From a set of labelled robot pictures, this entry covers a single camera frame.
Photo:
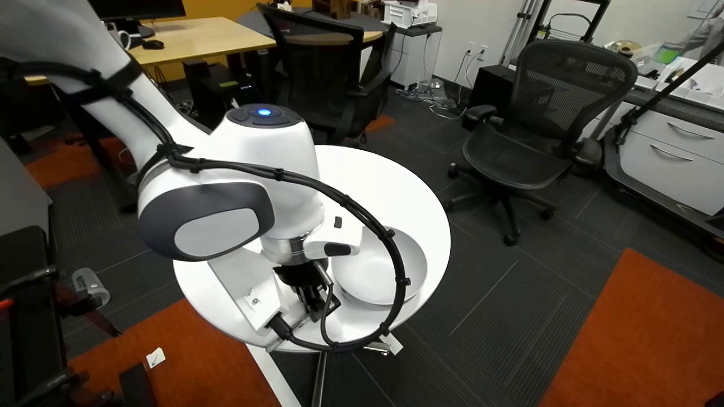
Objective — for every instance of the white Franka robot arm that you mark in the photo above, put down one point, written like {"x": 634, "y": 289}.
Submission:
{"x": 257, "y": 150}

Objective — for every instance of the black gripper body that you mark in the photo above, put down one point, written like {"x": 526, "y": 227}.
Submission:
{"x": 308, "y": 290}

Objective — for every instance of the black tripod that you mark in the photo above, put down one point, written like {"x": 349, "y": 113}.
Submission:
{"x": 533, "y": 24}

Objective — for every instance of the black computer mouse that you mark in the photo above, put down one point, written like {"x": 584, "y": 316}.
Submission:
{"x": 152, "y": 45}

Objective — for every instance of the black slanted stand pole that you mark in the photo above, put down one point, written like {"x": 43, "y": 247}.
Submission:
{"x": 668, "y": 87}

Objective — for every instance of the small white tag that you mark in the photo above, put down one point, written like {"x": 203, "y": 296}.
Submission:
{"x": 154, "y": 358}

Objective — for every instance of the white printer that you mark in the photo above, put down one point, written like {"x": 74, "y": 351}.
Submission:
{"x": 411, "y": 12}

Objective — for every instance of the white drawer cabinet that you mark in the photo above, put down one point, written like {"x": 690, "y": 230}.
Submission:
{"x": 671, "y": 159}

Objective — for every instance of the white bowl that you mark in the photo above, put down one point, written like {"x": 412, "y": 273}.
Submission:
{"x": 377, "y": 263}

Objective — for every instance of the black table leg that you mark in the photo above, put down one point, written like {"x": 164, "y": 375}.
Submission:
{"x": 319, "y": 380}

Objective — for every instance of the light wooden desk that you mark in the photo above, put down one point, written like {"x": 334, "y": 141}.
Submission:
{"x": 199, "y": 38}

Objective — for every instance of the black high-back chair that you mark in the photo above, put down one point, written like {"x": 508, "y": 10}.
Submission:
{"x": 324, "y": 70}

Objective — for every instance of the black mesh office chair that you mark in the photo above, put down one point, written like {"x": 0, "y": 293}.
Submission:
{"x": 540, "y": 127}

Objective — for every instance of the white flat strip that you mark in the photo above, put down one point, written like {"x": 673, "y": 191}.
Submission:
{"x": 272, "y": 376}

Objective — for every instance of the black computer tower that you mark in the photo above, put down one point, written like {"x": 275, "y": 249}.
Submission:
{"x": 494, "y": 87}

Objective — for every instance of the pale translucent cylinder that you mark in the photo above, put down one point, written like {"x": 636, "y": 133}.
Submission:
{"x": 92, "y": 287}

